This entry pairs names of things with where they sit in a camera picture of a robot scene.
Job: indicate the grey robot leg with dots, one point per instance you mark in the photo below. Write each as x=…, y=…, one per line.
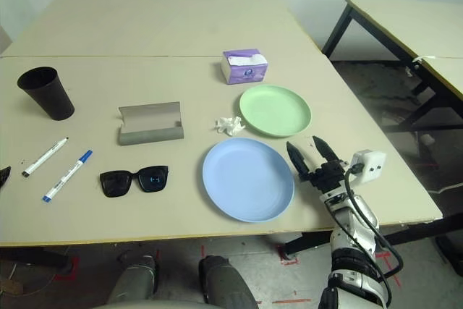
x=134, y=280
x=224, y=283

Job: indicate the black plastic cup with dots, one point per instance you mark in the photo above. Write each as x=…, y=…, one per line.
x=47, y=95

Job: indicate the white marker blue cap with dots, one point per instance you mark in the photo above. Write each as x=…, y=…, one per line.
x=65, y=177

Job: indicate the white tie on side table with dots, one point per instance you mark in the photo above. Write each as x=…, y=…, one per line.
x=416, y=61

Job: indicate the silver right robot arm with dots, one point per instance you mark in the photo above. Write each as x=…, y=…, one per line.
x=356, y=222

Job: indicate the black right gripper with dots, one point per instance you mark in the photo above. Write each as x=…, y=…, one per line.
x=329, y=177

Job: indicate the white tissue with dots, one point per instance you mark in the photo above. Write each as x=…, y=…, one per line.
x=229, y=126

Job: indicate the white marker black cap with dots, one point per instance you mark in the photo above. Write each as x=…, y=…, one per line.
x=43, y=158

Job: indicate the black sunglasses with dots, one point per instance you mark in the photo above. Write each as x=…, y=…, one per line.
x=115, y=184

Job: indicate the purple tissue pack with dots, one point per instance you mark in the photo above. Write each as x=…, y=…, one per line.
x=246, y=72

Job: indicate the grey robot torso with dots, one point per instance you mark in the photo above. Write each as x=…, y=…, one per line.
x=144, y=304

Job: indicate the grey robot right leg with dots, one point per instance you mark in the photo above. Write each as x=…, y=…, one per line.
x=224, y=283

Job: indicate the beige side table black frame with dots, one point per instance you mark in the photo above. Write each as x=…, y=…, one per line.
x=416, y=23

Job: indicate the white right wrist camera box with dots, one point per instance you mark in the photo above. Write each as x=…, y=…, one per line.
x=369, y=166

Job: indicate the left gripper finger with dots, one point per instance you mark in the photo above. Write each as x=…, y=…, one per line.
x=3, y=177

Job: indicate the grey robot left leg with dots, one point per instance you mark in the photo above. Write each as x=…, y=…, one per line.
x=134, y=280

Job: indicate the grey glasses case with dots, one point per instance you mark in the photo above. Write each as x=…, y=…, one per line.
x=152, y=135

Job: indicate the green plate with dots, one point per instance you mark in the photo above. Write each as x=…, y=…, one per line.
x=275, y=110

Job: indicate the blue plate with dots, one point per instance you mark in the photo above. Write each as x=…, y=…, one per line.
x=246, y=178

